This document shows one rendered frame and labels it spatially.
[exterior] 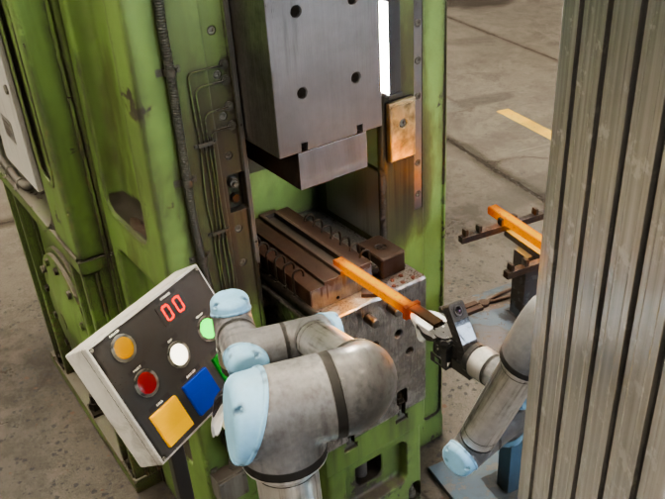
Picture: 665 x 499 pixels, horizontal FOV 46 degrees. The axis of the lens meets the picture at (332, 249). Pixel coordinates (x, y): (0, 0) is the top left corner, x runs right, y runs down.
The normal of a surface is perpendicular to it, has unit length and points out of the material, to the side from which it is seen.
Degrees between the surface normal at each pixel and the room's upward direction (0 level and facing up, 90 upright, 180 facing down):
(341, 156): 90
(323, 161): 90
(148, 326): 60
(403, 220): 90
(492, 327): 0
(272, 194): 90
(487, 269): 0
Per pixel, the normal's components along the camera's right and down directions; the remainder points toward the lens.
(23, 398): -0.06, -0.86
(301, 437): 0.32, 0.43
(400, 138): 0.58, 0.39
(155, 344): 0.72, -0.25
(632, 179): -0.99, 0.13
